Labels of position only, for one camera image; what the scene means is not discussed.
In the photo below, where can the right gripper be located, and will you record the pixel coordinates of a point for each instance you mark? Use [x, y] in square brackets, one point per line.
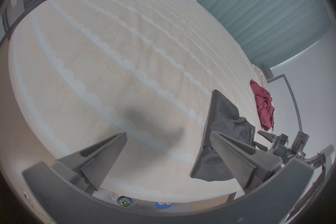
[281, 145]

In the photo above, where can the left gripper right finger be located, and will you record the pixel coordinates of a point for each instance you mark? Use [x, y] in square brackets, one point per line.
[236, 162]

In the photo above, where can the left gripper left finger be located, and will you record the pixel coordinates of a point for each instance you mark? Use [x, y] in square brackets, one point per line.
[102, 162]

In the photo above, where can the black T-shirt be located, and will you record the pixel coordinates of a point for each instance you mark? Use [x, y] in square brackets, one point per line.
[223, 118]

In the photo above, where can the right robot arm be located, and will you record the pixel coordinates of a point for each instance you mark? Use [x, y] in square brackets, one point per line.
[319, 156]

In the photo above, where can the bed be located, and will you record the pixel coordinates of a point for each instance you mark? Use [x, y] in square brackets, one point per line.
[105, 60]

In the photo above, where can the purple garment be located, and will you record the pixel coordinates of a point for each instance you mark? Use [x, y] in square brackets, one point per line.
[273, 125]

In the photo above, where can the red garment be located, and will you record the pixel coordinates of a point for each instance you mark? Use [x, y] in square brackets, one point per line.
[262, 102]

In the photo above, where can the cream pillow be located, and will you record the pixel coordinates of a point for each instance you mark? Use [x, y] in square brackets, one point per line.
[259, 73]

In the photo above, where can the blue-green curtain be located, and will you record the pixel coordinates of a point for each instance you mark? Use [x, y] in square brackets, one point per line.
[275, 13]

